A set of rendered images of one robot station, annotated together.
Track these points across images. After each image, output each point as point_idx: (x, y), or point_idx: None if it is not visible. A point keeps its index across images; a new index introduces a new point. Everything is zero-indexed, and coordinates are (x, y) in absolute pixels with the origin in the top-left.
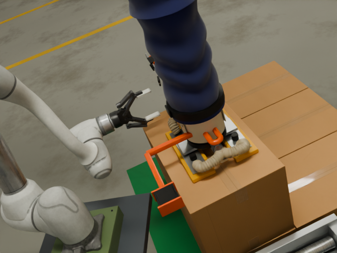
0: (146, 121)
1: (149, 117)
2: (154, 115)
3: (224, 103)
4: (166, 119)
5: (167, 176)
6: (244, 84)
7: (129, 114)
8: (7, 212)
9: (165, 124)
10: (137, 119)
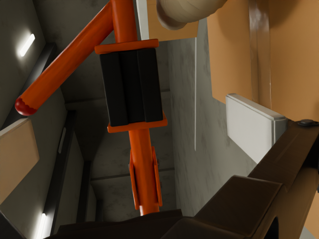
0: (295, 124)
1: (255, 125)
2: (239, 119)
3: (208, 31)
4: (300, 118)
5: None
6: (312, 206)
7: (116, 230)
8: None
9: (314, 79)
10: (256, 166)
